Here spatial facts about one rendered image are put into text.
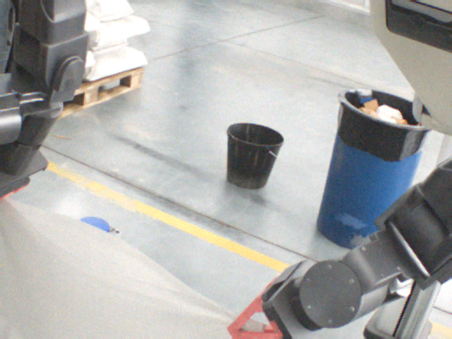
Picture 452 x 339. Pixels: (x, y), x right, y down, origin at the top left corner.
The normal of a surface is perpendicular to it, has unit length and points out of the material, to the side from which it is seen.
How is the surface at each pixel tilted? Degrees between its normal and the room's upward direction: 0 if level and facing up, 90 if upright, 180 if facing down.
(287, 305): 45
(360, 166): 93
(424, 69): 130
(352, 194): 93
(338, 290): 76
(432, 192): 98
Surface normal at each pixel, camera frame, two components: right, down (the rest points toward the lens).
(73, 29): 0.77, 0.51
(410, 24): -0.50, 0.79
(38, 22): -0.64, 0.38
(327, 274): -0.58, 0.00
